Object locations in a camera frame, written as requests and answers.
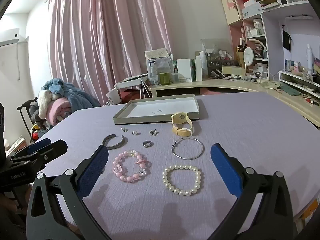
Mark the beige curved desk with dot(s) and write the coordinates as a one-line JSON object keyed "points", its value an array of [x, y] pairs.
{"points": [[250, 87]]}

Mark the white and pink bookshelf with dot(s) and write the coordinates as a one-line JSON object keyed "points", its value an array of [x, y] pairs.
{"points": [[275, 17]]}

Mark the grey cardboard tray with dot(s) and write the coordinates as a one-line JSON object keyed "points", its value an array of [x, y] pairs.
{"points": [[160, 108]]}

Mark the white tall bottle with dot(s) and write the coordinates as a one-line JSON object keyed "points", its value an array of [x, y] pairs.
{"points": [[198, 68]]}

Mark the cupboard door with cat print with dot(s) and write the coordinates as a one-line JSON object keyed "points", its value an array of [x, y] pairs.
{"points": [[228, 2]]}

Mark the pink curtain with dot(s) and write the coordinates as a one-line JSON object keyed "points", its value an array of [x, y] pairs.
{"points": [[100, 42]]}

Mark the cream wrist watch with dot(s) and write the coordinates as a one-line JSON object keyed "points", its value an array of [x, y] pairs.
{"points": [[181, 126]]}

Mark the blue fleece blanket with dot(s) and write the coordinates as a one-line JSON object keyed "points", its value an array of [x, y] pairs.
{"points": [[77, 97]]}

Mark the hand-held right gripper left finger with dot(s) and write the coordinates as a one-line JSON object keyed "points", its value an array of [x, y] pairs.
{"points": [[93, 170]]}

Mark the round white mirror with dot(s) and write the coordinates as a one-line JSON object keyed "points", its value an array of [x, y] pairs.
{"points": [[248, 56]]}

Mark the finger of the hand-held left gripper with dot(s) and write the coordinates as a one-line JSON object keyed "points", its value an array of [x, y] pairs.
{"points": [[53, 150], [38, 146]]}

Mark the silver cluster earrings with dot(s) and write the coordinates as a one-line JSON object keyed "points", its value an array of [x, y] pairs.
{"points": [[153, 132]]}

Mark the white flat tray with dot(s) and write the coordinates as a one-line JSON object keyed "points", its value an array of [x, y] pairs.
{"points": [[131, 81]]}

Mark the white mug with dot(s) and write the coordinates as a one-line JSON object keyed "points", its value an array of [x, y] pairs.
{"points": [[112, 97]]}

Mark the white carton box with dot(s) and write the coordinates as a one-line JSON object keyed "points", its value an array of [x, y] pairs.
{"points": [[184, 70]]}

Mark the white spray bottle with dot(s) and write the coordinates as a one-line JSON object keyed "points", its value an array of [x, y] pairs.
{"points": [[309, 60]]}

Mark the clear acrylic organizer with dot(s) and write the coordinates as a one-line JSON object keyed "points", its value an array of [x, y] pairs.
{"points": [[217, 55]]}

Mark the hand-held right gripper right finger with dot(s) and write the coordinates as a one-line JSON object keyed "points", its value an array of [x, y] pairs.
{"points": [[226, 172]]}

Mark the thin silver bangle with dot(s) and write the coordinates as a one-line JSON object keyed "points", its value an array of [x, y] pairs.
{"points": [[175, 152]]}

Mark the white fleece blanket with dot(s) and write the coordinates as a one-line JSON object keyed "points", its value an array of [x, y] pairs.
{"points": [[45, 102]]}

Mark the pink rolled blanket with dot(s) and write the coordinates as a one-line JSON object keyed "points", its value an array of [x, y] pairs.
{"points": [[58, 111]]}

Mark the person's left hand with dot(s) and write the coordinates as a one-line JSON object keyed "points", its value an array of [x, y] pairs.
{"points": [[8, 205]]}

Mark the black wooden chair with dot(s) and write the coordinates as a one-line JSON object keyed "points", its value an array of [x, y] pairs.
{"points": [[23, 115]]}

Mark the green cloth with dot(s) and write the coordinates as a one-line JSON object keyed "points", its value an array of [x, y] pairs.
{"points": [[290, 88]]}

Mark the green glass jar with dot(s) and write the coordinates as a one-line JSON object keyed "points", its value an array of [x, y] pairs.
{"points": [[164, 79]]}

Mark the white air conditioner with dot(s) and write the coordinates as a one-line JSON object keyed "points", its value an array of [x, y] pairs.
{"points": [[8, 38]]}

